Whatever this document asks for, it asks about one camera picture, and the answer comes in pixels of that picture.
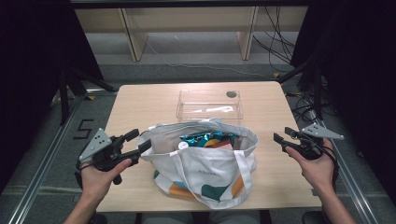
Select black hanging cables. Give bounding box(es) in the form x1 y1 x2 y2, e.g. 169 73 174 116
252 6 297 73

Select white tote bag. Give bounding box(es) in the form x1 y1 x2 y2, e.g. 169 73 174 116
137 118 260 210

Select brown carton box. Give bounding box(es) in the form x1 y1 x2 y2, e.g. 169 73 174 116
214 140 235 151

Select aluminium floor rail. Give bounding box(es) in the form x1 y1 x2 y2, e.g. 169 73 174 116
317 119 379 224
7 96 88 224

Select black floor cables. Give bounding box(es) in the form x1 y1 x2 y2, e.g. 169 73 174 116
286 90 321 124

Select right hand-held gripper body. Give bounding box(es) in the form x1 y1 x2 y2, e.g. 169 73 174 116
293 123 345 161

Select blue potato chips bag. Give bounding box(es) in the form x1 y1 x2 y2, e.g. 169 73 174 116
179 130 240 147

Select black metal stand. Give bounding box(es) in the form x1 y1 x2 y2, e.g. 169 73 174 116
277 60 325 120
59 66 119 125

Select person's right hand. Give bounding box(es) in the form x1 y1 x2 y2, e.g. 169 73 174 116
285 138 337 189

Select clear plastic tray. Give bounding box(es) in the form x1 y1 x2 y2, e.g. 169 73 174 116
176 90 244 121

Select black curtain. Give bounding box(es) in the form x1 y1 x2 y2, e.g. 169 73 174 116
290 0 396 197
0 0 104 194

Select beige wooden desk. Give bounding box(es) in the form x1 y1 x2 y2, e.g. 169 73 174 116
74 6 309 63

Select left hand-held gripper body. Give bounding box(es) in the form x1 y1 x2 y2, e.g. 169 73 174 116
78 127 140 186

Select person's left hand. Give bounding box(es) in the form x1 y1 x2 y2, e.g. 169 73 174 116
80 158 133 200

